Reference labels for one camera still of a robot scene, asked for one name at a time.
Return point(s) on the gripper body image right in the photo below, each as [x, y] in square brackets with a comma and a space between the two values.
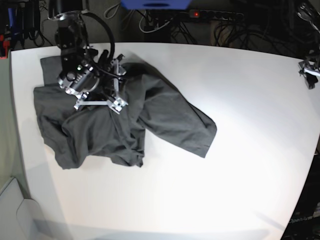
[309, 68]

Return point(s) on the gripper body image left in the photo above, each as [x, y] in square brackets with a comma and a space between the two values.
[92, 85]

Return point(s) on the dark grey t-shirt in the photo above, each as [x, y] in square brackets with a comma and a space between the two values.
[154, 104]

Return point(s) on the blue box at top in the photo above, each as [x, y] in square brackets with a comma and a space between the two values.
[155, 4]

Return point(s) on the red clamp at table corner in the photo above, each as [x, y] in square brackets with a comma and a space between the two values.
[5, 46]

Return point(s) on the black power strip red light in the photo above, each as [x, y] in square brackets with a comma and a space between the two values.
[215, 15]

